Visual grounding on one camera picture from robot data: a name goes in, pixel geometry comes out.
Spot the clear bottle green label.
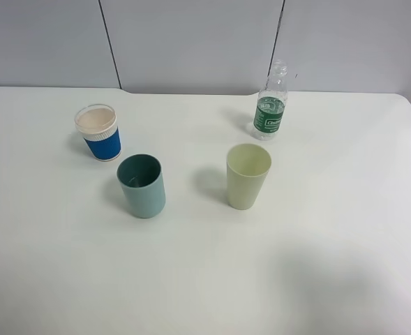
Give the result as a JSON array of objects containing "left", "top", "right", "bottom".
[{"left": 252, "top": 59, "right": 288, "bottom": 141}]

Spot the blue paper cup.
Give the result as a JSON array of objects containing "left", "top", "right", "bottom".
[{"left": 74, "top": 104, "right": 121, "bottom": 161}]

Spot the pale yellow plastic cup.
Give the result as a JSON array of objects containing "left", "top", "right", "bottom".
[{"left": 227, "top": 143, "right": 271, "bottom": 210}]

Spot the teal plastic cup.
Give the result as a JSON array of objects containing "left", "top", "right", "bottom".
[{"left": 117, "top": 154, "right": 166, "bottom": 218}]

